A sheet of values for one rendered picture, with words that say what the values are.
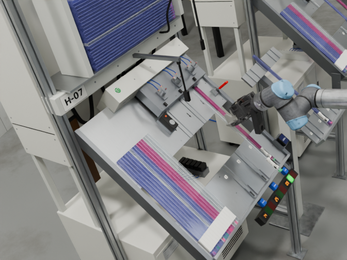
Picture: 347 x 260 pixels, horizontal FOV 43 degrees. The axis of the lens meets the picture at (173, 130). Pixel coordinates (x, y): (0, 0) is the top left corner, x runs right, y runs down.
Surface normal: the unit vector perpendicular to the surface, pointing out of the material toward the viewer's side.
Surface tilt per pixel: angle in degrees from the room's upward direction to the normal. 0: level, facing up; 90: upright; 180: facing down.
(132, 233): 0
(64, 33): 90
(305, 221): 0
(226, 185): 44
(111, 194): 0
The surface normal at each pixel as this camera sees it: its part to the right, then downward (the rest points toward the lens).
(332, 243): -0.22, -0.82
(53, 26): -0.58, 0.55
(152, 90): 0.38, -0.48
